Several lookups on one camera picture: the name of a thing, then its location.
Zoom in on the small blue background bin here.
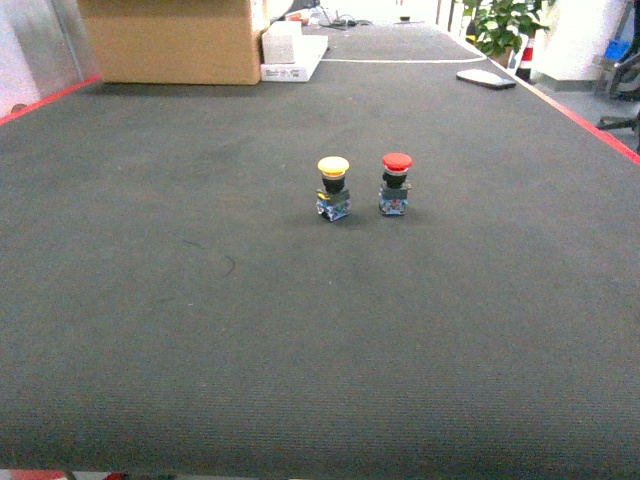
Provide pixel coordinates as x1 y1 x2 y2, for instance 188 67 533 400
604 39 631 61

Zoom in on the flat white cardboard box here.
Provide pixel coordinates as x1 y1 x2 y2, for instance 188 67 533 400
261 35 328 83

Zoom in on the small white box on top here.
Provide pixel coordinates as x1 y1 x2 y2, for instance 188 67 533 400
261 21 302 65

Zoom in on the black and white remote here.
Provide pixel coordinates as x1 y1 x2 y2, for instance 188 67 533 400
456 69 517 91

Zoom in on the red white traffic cone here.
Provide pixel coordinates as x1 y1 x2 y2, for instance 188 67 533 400
515 37 535 82

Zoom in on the large brown cardboard box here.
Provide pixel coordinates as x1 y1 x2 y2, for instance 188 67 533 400
78 1 268 85

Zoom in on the green potted plant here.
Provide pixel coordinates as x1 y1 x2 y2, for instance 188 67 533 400
462 0 549 58

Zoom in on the yellow mushroom push button switch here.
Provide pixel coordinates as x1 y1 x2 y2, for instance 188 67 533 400
316 156 351 222

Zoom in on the red mushroom push button switch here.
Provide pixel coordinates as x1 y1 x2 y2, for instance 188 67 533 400
378 152 413 216

